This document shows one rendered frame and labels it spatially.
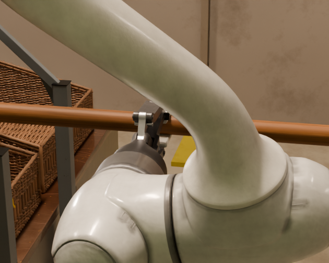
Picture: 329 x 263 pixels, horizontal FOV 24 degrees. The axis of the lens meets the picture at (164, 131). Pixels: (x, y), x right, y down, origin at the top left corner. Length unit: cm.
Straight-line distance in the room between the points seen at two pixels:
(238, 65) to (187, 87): 372
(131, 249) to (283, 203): 15
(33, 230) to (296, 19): 254
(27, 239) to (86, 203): 129
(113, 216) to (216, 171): 11
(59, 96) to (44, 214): 34
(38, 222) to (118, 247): 141
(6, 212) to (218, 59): 285
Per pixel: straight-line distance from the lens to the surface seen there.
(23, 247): 201
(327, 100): 440
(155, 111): 99
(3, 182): 164
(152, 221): 75
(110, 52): 63
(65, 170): 213
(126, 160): 87
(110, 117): 111
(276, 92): 439
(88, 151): 257
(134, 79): 64
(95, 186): 80
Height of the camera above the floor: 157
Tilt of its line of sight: 21 degrees down
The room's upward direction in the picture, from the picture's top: straight up
